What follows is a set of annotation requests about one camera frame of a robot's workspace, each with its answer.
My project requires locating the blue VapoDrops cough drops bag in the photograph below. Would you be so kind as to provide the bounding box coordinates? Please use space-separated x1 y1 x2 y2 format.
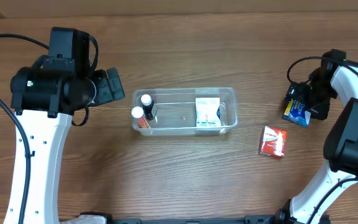
282 99 311 127

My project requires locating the orange tablet tube white cap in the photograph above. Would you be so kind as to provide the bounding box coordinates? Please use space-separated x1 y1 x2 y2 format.
131 106 150 128

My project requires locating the dark bottle white cap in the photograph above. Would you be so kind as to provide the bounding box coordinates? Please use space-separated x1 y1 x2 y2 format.
141 94 157 121

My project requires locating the red medicine sachet box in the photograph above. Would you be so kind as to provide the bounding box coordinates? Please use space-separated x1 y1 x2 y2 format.
259 126 288 159

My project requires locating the white Hansaplast plaster box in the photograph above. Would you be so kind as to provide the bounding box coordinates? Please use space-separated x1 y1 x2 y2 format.
195 98 221 128

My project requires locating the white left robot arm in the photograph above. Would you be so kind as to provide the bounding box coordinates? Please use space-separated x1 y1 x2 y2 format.
4 55 125 223

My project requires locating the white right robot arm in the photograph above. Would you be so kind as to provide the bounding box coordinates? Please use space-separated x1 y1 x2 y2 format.
275 49 358 223

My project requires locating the clear plastic container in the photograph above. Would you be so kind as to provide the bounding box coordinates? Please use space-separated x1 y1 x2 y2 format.
132 87 238 136

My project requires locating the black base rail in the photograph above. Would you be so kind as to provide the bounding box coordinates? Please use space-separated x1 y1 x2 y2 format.
79 212 332 224

